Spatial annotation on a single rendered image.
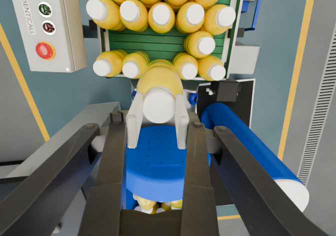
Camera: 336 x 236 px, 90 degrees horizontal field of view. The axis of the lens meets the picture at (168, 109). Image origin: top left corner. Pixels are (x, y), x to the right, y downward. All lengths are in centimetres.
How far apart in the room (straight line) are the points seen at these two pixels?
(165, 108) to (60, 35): 36
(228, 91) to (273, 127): 153
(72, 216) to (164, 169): 60
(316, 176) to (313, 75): 130
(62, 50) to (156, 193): 41
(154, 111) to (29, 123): 202
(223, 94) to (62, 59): 47
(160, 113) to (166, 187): 27
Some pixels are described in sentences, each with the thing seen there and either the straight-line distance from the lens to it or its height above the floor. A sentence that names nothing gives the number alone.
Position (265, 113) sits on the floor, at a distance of 197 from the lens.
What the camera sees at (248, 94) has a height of 15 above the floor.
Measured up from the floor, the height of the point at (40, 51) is 111.
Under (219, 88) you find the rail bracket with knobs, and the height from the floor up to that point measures 100.
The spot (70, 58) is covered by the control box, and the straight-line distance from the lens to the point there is 50.
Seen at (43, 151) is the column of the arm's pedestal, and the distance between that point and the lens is 118.
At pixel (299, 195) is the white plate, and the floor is 104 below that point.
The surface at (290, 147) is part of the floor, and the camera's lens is 235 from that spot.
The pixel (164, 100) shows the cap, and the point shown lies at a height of 135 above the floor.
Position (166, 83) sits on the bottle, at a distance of 22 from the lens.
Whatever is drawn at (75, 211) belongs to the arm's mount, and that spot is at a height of 101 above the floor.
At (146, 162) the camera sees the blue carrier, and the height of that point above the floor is 117.
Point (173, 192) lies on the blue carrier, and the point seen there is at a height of 123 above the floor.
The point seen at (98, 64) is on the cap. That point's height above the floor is 111.
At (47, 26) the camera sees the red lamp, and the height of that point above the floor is 111.
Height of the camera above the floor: 153
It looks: 67 degrees down
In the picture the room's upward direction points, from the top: 176 degrees clockwise
